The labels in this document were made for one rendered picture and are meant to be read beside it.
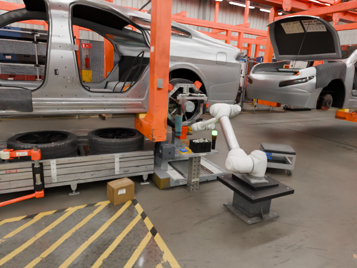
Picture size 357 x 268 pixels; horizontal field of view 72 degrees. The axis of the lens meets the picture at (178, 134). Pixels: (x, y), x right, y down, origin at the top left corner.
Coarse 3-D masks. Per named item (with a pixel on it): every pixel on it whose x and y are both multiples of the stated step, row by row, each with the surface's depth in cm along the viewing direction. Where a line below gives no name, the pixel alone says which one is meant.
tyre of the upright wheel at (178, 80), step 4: (172, 80) 318; (176, 80) 315; (180, 80) 317; (184, 80) 319; (188, 80) 322; (172, 84) 313; (196, 112) 339; (168, 120) 323; (168, 124) 325; (172, 124) 327
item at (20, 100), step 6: (0, 90) 241; (6, 90) 243; (12, 90) 245; (18, 90) 248; (24, 90) 250; (30, 90) 252; (0, 96) 241; (6, 96) 243; (12, 96) 245; (18, 96) 248; (24, 96) 250; (30, 96) 252; (0, 102) 240; (6, 102) 242; (12, 102) 244; (18, 102) 247; (24, 102) 249; (30, 102) 251; (0, 108) 242; (6, 108) 244; (12, 108) 246; (18, 108) 248; (24, 108) 251; (30, 108) 253
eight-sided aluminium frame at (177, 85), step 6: (180, 84) 309; (186, 84) 313; (192, 84) 316; (174, 90) 308; (168, 96) 306; (198, 96) 329; (168, 102) 308; (198, 102) 333; (198, 108) 334; (168, 114) 312; (198, 114) 331; (174, 120) 318; (192, 120) 330
